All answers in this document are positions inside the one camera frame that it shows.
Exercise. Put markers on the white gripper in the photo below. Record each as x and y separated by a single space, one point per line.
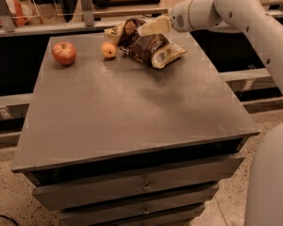
178 20

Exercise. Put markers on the brown chip bag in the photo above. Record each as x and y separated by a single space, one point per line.
154 51

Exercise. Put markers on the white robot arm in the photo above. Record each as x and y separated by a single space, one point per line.
264 205

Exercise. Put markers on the orange white plastic bag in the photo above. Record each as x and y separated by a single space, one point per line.
20 13

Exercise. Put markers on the orange fruit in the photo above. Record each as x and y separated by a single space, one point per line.
109 50

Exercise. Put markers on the red apple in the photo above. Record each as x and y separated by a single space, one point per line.
64 53

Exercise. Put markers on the grey drawer cabinet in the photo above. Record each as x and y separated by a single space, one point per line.
111 142

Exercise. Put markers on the metal railing frame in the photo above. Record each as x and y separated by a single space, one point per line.
82 15

